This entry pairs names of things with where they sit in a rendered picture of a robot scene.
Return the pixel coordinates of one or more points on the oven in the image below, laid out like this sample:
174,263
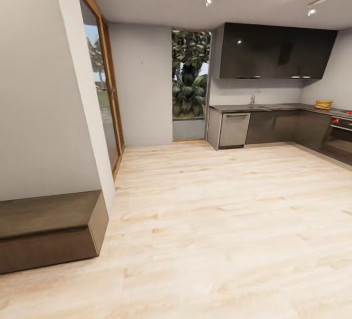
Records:
338,136

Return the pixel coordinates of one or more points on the popcorn bag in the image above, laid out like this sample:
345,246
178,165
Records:
323,104

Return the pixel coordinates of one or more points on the drop in sink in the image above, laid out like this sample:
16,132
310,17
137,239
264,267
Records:
267,105

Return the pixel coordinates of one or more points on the fixed window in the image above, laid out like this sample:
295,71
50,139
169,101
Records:
191,64

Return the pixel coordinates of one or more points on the dishwasher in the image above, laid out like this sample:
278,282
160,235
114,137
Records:
233,130

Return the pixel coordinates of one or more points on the door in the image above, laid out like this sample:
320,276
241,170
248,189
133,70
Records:
98,39

